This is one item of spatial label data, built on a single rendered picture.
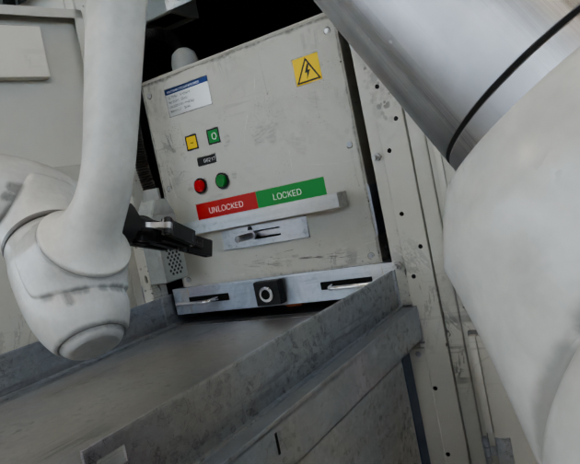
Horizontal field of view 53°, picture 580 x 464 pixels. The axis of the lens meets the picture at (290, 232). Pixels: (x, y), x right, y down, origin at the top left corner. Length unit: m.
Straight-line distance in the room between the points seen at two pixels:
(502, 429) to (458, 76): 0.90
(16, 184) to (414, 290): 0.65
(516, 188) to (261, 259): 1.07
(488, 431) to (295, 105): 0.67
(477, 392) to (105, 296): 0.66
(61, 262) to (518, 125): 0.53
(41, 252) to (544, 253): 0.56
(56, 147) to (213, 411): 0.89
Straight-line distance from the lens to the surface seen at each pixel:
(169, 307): 1.37
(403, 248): 1.03
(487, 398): 1.05
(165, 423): 0.56
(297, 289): 1.17
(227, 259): 1.27
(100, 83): 0.62
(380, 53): 0.23
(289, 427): 0.66
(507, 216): 0.17
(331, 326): 0.82
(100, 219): 0.63
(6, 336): 1.32
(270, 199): 1.18
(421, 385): 1.09
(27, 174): 0.77
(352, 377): 0.79
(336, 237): 1.12
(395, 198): 1.02
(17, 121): 1.37
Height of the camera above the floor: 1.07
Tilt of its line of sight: 3 degrees down
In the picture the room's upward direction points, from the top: 11 degrees counter-clockwise
